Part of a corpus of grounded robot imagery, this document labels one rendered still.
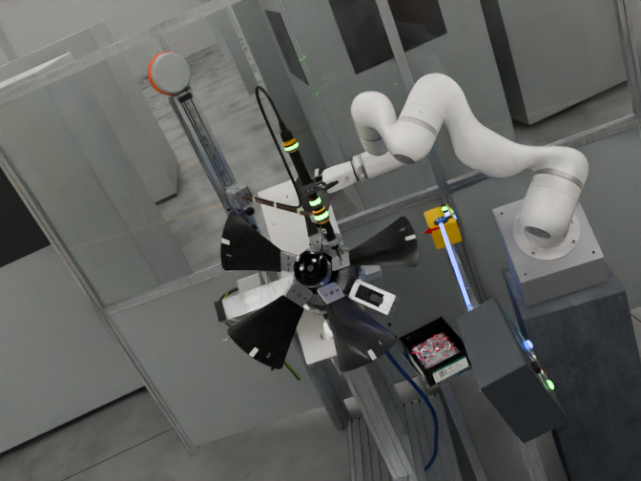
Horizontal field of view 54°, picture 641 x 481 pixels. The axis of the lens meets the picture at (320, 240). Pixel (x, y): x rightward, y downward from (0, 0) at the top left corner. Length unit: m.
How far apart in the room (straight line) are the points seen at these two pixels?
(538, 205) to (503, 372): 0.45
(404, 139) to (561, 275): 0.76
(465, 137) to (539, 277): 0.62
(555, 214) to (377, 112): 0.49
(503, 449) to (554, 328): 1.00
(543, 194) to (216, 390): 2.20
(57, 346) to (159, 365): 1.11
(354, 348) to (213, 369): 1.38
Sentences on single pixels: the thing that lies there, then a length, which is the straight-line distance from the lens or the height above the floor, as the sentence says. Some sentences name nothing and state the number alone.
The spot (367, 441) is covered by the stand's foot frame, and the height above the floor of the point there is 0.08.
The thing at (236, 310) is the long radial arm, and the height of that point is 1.10.
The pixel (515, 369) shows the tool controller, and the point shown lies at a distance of 1.35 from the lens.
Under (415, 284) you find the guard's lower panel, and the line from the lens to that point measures 2.99.
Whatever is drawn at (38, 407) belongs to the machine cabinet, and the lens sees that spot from 4.54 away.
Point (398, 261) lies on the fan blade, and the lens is 2.01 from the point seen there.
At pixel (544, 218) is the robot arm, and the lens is 1.60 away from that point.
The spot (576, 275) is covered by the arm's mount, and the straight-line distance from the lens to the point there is 2.03.
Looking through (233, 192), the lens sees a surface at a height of 1.39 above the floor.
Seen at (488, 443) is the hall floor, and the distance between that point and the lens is 2.96.
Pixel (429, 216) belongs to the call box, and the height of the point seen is 1.07.
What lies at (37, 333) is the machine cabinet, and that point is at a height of 0.70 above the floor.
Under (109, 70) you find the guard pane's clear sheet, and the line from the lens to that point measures 2.74.
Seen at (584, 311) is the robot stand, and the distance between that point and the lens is 2.03.
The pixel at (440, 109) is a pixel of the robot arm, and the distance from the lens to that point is 1.51.
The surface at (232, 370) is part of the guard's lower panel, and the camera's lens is 3.27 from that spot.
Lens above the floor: 2.14
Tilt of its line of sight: 25 degrees down
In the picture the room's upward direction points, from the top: 24 degrees counter-clockwise
